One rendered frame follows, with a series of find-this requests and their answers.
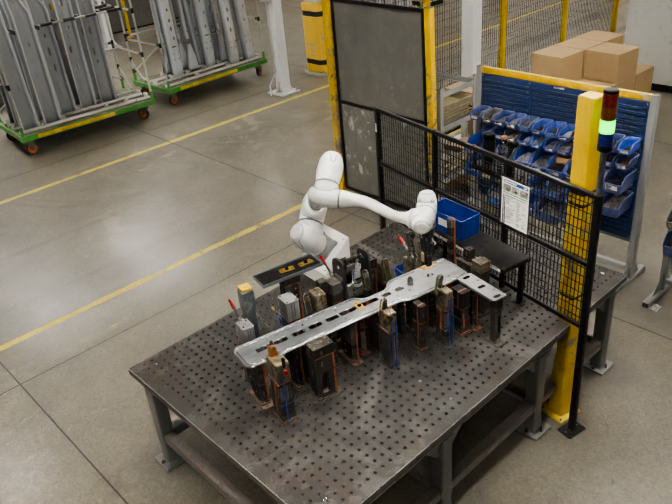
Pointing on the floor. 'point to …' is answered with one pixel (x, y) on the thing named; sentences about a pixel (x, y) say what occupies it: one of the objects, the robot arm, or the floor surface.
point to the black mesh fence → (504, 225)
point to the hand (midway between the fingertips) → (427, 259)
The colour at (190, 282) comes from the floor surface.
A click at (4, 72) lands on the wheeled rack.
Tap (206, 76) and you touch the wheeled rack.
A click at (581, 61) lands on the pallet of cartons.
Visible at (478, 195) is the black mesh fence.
